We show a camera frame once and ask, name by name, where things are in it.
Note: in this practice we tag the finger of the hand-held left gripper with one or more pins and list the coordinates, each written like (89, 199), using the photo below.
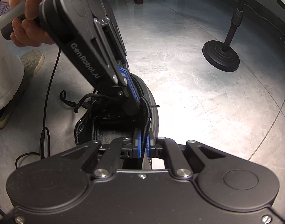
(130, 84)
(132, 108)

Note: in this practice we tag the black patent leather shoe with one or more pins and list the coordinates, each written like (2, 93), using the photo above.
(114, 130)

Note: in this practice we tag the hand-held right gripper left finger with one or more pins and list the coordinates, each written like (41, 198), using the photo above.
(139, 147)

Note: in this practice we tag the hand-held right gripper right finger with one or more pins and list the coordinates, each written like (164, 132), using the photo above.
(148, 148)

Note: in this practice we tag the black round-base stand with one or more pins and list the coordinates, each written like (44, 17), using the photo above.
(220, 56)

